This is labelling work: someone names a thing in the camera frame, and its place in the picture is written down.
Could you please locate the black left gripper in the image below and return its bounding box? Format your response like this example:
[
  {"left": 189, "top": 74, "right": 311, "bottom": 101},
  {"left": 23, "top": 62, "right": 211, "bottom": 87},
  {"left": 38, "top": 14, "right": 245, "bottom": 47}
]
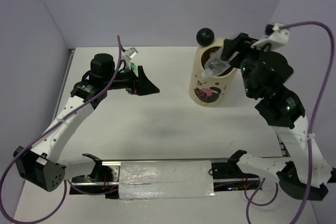
[{"left": 104, "top": 66, "right": 160, "bottom": 97}]

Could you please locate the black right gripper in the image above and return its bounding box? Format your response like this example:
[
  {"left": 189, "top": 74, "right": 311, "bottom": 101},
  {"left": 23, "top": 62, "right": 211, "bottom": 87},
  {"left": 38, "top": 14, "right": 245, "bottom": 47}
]
[{"left": 217, "top": 31, "right": 270, "bottom": 96}]

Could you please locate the green plastic bottle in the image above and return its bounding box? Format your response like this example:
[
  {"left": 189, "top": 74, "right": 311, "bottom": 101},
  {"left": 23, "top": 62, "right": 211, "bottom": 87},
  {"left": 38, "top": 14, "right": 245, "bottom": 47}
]
[{"left": 131, "top": 62, "right": 138, "bottom": 73}]

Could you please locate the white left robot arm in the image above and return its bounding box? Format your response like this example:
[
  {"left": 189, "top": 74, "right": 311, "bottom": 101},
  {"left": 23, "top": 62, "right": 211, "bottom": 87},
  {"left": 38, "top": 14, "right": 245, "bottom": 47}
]
[{"left": 14, "top": 53, "right": 160, "bottom": 192}]

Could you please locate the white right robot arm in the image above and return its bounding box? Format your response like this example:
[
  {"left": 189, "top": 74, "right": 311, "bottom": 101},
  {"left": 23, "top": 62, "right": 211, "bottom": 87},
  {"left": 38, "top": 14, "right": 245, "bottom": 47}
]
[{"left": 221, "top": 33, "right": 335, "bottom": 201}]

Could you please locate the cream bin with black ears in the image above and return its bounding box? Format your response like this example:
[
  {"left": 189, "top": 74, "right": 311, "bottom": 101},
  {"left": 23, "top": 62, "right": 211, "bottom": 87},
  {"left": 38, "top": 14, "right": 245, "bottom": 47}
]
[{"left": 188, "top": 28, "right": 237, "bottom": 108}]

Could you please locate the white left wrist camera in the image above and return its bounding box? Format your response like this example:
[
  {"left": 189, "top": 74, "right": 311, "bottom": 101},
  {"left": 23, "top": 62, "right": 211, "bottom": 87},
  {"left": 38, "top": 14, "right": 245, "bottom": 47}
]
[{"left": 121, "top": 47, "right": 138, "bottom": 71}]

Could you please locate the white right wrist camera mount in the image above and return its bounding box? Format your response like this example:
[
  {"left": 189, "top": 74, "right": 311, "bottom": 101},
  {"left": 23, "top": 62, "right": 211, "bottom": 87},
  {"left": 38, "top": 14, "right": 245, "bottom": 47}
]
[{"left": 251, "top": 23, "right": 290, "bottom": 51}]

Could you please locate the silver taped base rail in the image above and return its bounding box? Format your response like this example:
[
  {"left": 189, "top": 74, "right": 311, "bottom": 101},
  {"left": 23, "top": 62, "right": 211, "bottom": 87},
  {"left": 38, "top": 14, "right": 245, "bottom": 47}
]
[{"left": 70, "top": 160, "right": 260, "bottom": 200}]

